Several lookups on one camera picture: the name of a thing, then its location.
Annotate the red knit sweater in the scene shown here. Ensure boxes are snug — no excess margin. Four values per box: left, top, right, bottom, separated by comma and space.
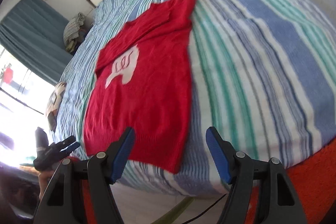
83, 0, 197, 174

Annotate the pile of striped clothes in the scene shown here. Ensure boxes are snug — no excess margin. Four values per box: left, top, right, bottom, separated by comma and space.
63, 12, 85, 53

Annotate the person's left hand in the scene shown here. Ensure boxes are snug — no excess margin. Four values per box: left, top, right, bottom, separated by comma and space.
17, 162, 60, 201

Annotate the orange fluffy garment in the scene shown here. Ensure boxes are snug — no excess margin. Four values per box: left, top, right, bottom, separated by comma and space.
82, 139, 335, 223

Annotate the patterned beige pillow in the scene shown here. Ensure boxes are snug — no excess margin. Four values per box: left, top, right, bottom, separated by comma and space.
46, 82, 67, 132

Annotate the teal curtain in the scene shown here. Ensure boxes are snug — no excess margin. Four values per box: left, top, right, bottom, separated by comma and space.
1, 0, 72, 85

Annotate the striped blue green bedspread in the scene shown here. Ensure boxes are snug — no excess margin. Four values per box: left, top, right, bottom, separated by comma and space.
52, 0, 335, 196

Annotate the black cable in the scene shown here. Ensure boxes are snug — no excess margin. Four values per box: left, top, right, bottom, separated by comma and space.
180, 193, 228, 224

